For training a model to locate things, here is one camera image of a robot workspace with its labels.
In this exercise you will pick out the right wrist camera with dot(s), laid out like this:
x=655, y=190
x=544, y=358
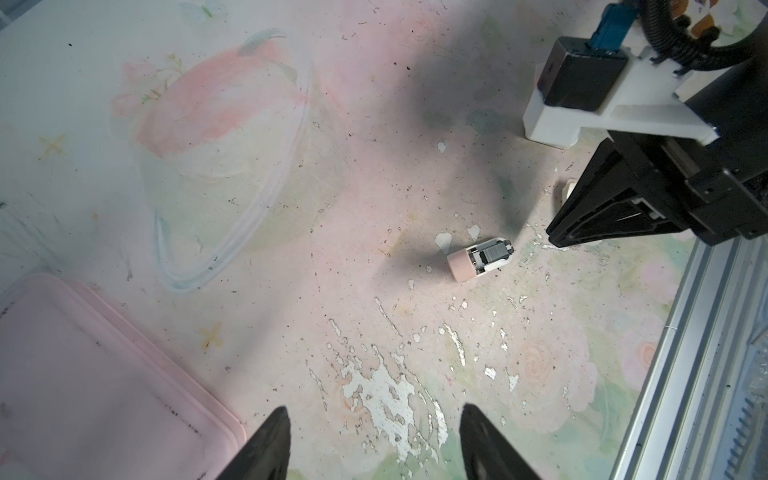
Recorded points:
x=597, y=83

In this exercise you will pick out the staple box tray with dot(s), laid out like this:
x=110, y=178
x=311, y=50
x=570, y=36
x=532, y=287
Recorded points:
x=567, y=189

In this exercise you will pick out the pink flat case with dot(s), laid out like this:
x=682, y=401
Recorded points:
x=85, y=395

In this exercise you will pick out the aluminium front rail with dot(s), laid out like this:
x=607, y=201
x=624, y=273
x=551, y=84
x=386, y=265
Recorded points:
x=702, y=413

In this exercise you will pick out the clear plastic lid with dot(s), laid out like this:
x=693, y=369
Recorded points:
x=215, y=147

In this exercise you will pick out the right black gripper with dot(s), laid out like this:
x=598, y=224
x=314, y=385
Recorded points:
x=639, y=185

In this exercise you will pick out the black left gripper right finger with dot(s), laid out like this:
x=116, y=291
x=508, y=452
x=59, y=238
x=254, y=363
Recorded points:
x=486, y=452

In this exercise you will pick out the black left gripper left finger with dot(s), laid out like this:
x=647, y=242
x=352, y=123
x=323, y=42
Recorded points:
x=266, y=455

